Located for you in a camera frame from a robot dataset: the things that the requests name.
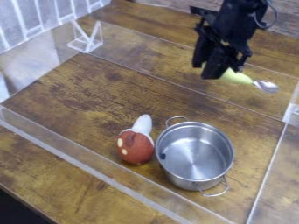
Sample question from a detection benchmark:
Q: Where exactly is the brown plush mushroom toy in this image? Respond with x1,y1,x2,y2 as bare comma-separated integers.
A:
117,114,155,165

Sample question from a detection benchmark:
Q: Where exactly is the stainless steel pot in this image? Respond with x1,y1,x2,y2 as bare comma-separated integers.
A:
155,116,235,197

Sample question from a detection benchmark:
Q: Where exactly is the clear acrylic front barrier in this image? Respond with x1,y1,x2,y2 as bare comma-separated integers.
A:
0,105,235,224

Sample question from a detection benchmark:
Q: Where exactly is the clear acrylic right barrier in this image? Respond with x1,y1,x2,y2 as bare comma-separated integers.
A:
247,82,299,224

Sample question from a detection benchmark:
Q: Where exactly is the clear acrylic corner bracket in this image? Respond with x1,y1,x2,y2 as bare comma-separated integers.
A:
68,21,105,53

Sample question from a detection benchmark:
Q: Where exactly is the clear acrylic barrier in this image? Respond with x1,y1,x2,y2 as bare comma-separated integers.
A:
0,105,235,224
247,82,299,224

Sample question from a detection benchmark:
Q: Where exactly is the black cable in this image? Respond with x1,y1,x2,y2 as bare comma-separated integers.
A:
253,0,281,31

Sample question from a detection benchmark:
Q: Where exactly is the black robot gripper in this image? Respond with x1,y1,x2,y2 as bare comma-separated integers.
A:
190,0,269,80

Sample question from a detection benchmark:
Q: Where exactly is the green handled metal spoon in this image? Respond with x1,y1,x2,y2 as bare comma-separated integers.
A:
218,68,279,94

